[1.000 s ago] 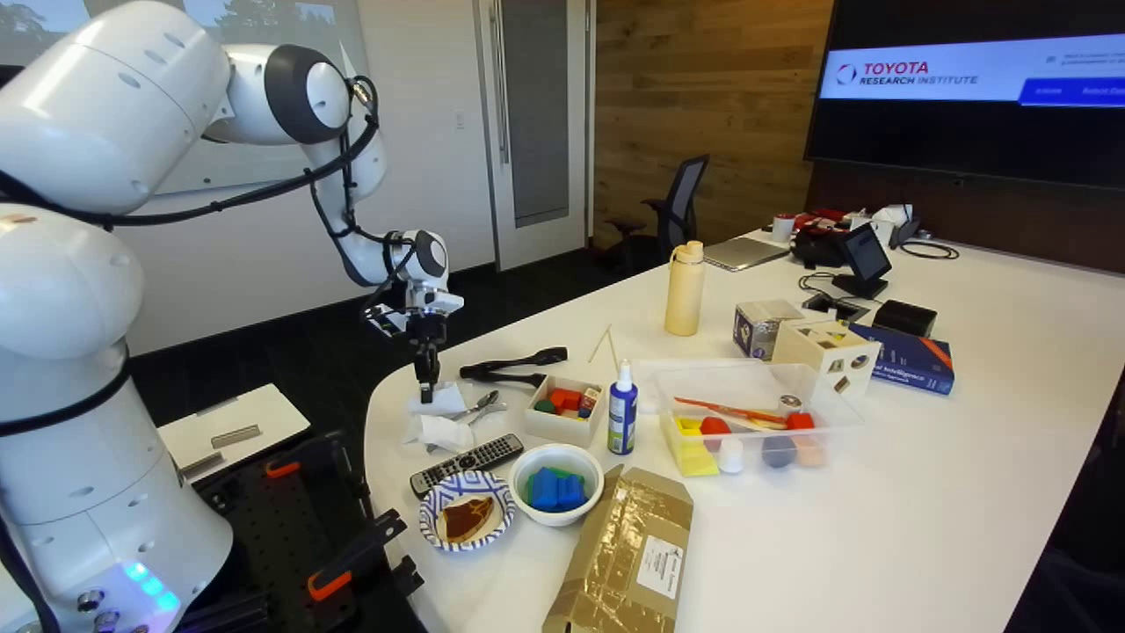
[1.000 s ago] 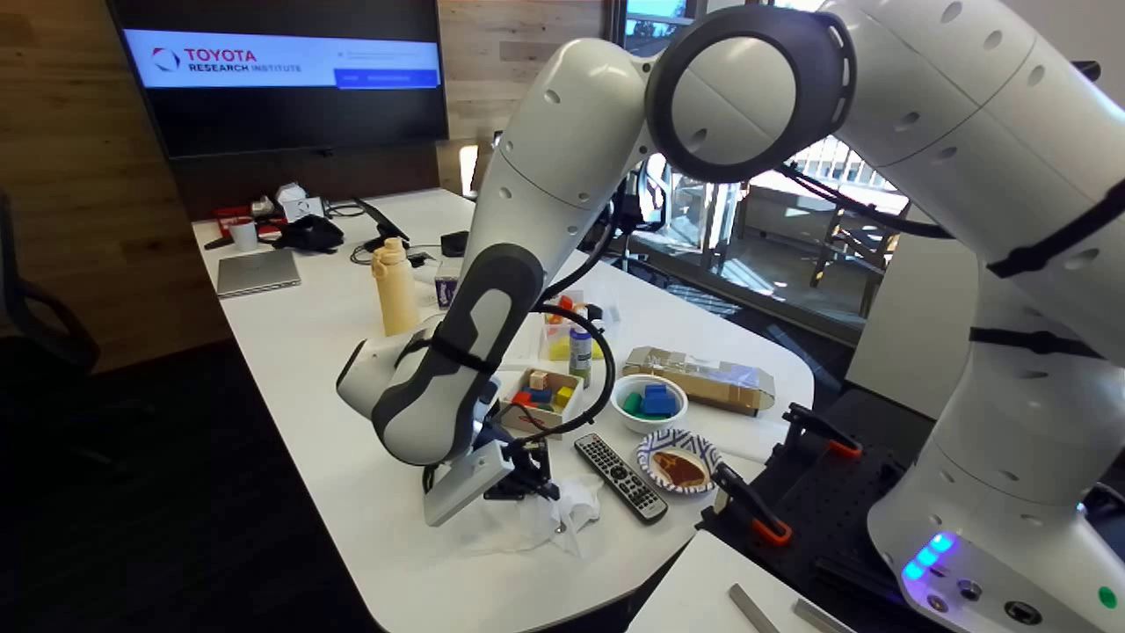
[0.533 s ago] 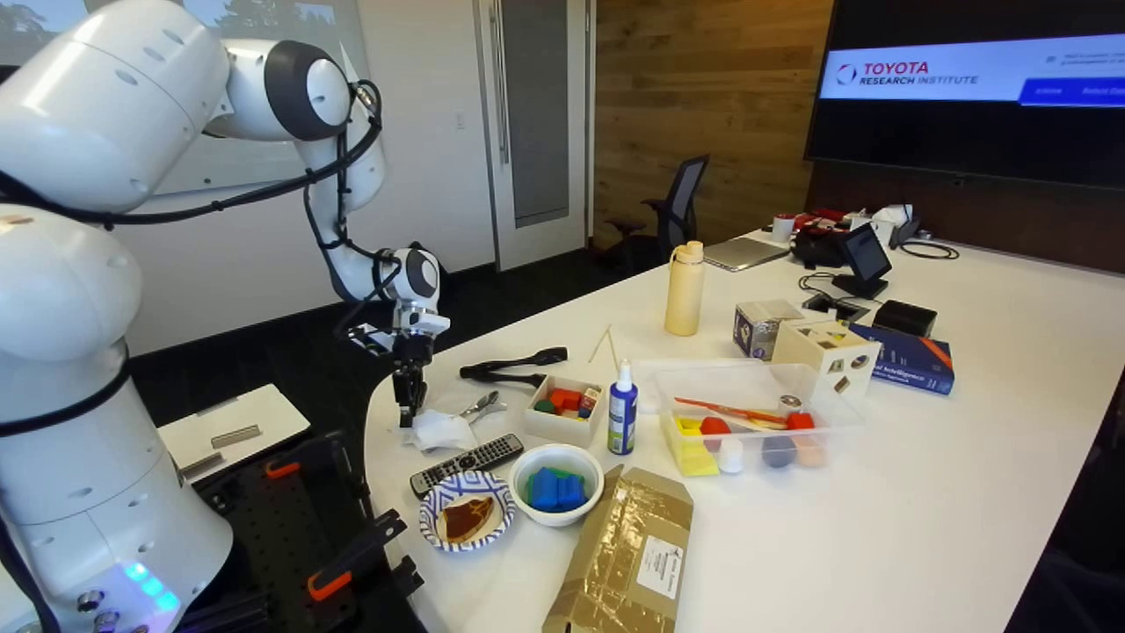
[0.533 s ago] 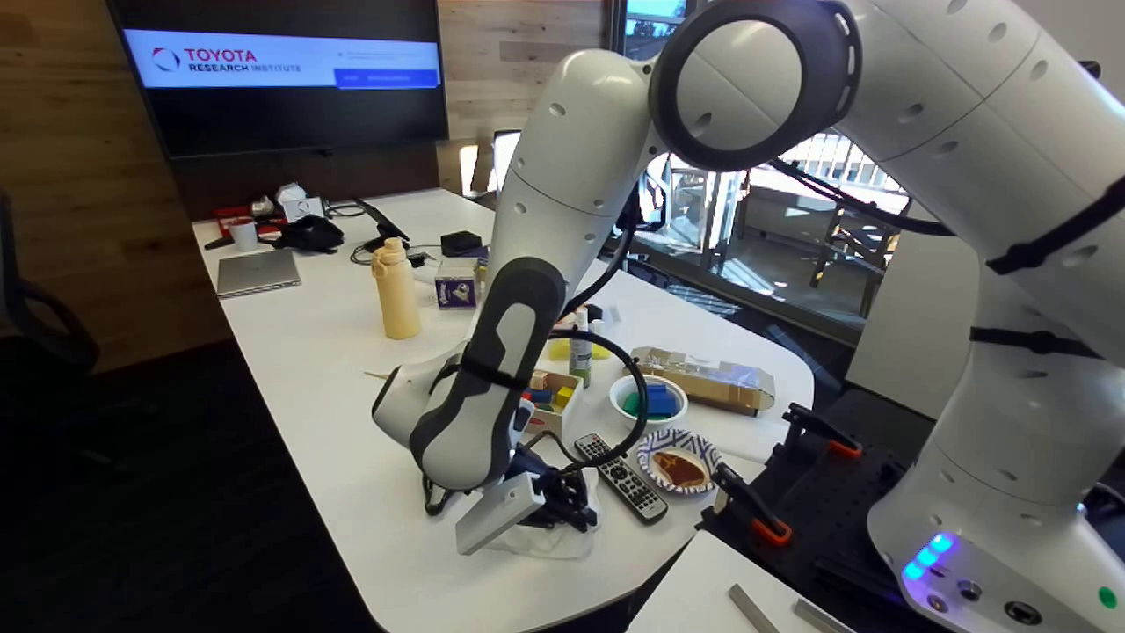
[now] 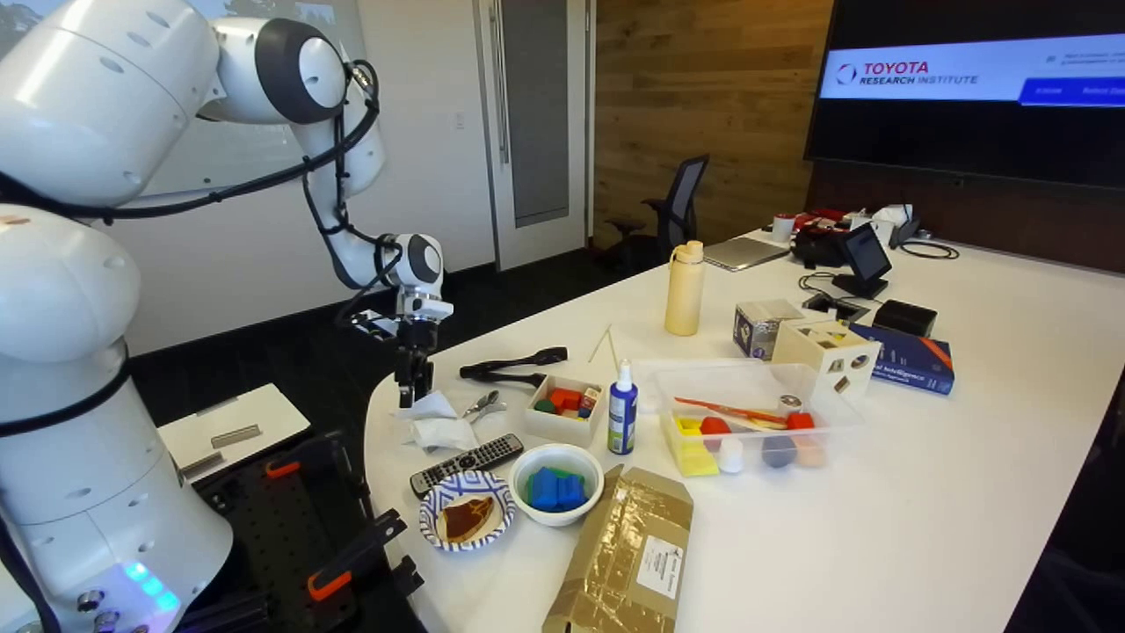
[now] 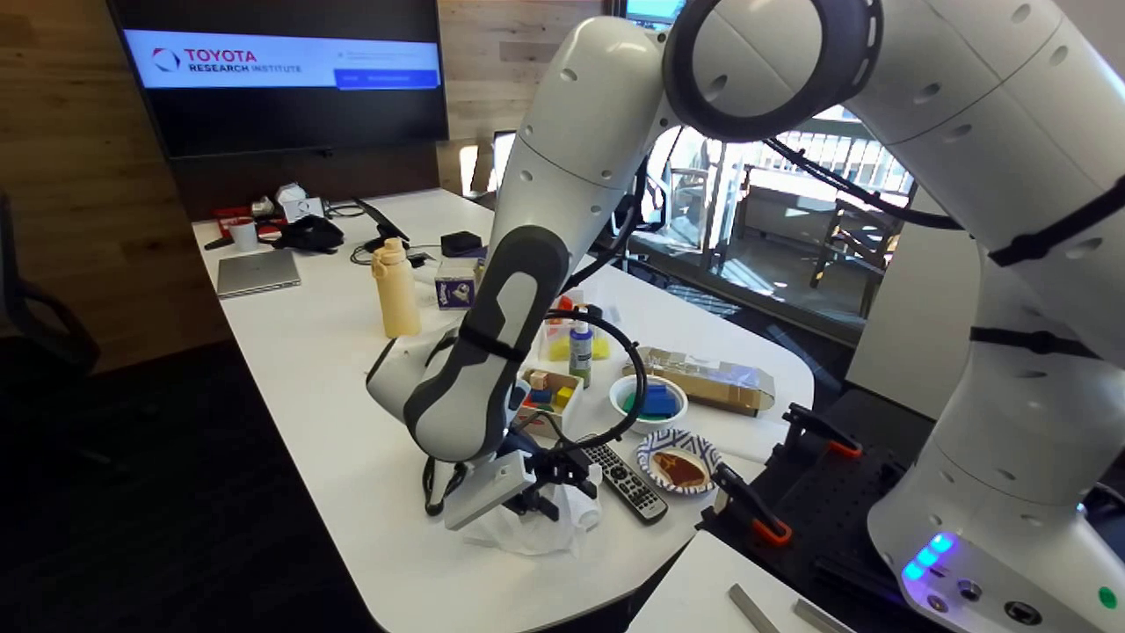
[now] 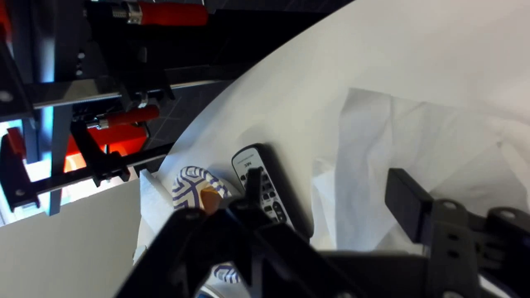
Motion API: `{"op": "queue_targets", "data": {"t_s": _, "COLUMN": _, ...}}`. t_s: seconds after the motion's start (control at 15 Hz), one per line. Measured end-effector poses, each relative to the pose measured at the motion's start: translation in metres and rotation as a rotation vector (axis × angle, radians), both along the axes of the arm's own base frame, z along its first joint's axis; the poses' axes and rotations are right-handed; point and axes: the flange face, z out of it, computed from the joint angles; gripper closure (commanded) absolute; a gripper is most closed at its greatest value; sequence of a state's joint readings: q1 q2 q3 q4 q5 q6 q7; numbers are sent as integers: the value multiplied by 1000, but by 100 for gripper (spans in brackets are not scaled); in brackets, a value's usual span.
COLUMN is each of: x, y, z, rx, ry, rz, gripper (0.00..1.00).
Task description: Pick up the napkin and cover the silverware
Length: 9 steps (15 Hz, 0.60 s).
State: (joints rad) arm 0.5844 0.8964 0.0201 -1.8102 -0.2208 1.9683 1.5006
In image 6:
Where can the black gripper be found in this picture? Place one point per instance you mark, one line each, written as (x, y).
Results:
(565, 474)

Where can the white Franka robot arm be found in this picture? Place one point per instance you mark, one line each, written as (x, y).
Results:
(995, 179)

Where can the black remote control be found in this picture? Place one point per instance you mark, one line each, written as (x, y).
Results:
(626, 486)

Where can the small white open box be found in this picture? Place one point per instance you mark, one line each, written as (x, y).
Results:
(565, 405)

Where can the red toy food pieces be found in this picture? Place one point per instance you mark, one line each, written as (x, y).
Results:
(544, 387)

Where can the green toy block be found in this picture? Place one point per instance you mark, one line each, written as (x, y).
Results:
(631, 405)

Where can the brown food slice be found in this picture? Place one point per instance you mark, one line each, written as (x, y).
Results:
(676, 474)

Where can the yellow toy block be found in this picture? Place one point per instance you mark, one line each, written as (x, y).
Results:
(557, 350)

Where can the blue and white bottle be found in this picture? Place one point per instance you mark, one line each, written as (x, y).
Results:
(581, 353)

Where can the blue toy block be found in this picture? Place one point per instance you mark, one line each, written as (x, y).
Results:
(664, 403)

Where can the blue patterned plate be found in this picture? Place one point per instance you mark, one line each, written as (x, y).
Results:
(707, 451)

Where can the white flat board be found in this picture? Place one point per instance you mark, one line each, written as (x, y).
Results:
(706, 587)

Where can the clear plastic bin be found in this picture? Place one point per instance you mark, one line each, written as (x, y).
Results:
(605, 335)

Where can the white bowl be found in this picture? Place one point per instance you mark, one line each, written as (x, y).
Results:
(679, 383)

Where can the brown padded mailer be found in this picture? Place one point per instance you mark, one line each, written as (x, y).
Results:
(707, 383)

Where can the grey cube box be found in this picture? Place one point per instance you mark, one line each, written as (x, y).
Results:
(454, 294)

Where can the grey metal strip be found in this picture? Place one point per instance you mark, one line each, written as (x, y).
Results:
(751, 609)
(814, 616)

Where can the cream squeeze bottle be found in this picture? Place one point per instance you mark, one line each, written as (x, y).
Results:
(395, 294)

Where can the black mounting stand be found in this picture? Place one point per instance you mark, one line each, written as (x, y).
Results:
(847, 506)

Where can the black bag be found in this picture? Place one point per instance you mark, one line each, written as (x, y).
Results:
(310, 235)

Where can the grey laptop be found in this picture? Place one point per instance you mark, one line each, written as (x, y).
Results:
(258, 274)

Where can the white device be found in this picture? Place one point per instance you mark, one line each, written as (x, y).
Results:
(301, 203)

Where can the white cup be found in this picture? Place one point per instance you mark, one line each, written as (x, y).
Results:
(244, 235)

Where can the red object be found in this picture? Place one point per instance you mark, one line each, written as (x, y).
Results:
(222, 215)

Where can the wall television screen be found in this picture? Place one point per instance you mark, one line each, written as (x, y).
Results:
(283, 107)

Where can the small wall screen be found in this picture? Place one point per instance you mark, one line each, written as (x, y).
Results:
(651, 9)

